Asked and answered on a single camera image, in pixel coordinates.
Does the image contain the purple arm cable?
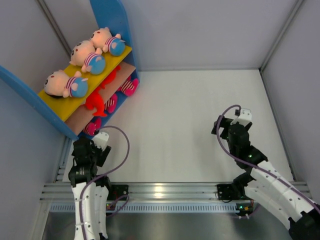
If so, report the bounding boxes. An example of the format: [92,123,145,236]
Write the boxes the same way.
[216,104,320,220]
[79,125,131,240]

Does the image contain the blue wooden toy shelf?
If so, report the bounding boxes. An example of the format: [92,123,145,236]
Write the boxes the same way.
[0,0,139,140]

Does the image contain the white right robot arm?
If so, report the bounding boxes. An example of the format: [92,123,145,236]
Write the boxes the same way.
[211,115,320,240]

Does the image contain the pig doll blue pants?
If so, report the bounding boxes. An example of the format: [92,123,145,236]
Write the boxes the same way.
[69,40,106,75]

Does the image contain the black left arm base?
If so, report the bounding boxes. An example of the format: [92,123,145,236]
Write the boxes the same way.
[107,184,129,201]

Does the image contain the red plush monster white mouth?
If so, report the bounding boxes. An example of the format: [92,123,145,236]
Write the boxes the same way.
[84,91,107,117]

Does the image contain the red plush monster toy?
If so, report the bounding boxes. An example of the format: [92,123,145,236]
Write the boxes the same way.
[99,65,121,89]

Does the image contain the aluminium mounting rail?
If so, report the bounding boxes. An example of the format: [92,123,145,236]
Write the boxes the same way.
[39,181,313,201]

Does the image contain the pig doll black hair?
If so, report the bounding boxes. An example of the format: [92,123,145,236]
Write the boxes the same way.
[44,70,89,99]

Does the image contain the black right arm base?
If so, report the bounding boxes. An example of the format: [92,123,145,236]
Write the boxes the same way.
[217,183,249,201]

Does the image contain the slotted grey cable duct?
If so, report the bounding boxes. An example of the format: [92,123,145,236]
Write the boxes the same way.
[49,202,253,214]

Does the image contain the white panda doll yellow glasses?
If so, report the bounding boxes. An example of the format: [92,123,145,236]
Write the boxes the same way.
[117,76,140,97]

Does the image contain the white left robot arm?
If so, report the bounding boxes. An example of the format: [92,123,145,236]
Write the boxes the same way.
[68,137,113,240]

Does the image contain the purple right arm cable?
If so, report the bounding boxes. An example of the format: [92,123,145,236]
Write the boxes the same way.
[216,104,320,220]

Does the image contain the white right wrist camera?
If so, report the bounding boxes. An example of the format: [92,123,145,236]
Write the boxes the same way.
[230,108,252,127]

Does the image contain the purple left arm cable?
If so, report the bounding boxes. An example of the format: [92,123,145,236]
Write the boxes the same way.
[79,125,131,240]

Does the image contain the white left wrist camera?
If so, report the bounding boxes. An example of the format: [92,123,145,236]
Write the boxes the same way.
[92,131,110,151]

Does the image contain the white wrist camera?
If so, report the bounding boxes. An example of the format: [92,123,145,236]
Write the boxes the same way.
[92,131,110,151]
[230,108,252,127]

